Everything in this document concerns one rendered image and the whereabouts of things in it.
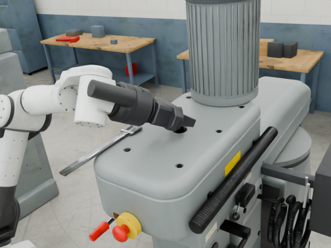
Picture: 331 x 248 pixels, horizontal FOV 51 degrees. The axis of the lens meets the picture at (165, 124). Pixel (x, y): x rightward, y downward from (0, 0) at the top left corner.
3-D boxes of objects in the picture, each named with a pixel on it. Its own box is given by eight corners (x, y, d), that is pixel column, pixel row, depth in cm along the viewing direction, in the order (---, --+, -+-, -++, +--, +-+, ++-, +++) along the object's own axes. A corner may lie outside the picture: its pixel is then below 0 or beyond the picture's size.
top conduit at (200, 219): (203, 237, 71) (202, 224, 70) (185, 230, 74) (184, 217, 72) (278, 137, 103) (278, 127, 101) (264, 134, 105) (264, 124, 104)
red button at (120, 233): (125, 247, 75) (122, 233, 73) (111, 240, 77) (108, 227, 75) (134, 237, 77) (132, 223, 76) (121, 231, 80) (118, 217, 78)
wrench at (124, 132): (68, 178, 74) (67, 175, 73) (56, 172, 76) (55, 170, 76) (142, 129, 91) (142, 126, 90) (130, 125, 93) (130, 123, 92)
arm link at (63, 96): (114, 113, 73) (71, 115, 81) (118, 72, 75) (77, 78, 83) (90, 106, 68) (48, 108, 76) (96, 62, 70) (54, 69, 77)
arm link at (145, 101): (149, 124, 91) (108, 114, 84) (162, 89, 89) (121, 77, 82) (174, 143, 81) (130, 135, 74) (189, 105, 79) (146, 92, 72)
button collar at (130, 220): (138, 243, 77) (134, 222, 74) (117, 233, 80) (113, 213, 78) (143, 237, 79) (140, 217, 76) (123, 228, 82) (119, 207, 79)
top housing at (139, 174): (181, 255, 73) (175, 194, 66) (92, 213, 87) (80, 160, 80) (264, 148, 106) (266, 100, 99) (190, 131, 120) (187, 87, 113)
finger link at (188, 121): (190, 128, 87) (171, 123, 83) (195, 116, 86) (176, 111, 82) (194, 131, 85) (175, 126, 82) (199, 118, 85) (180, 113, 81)
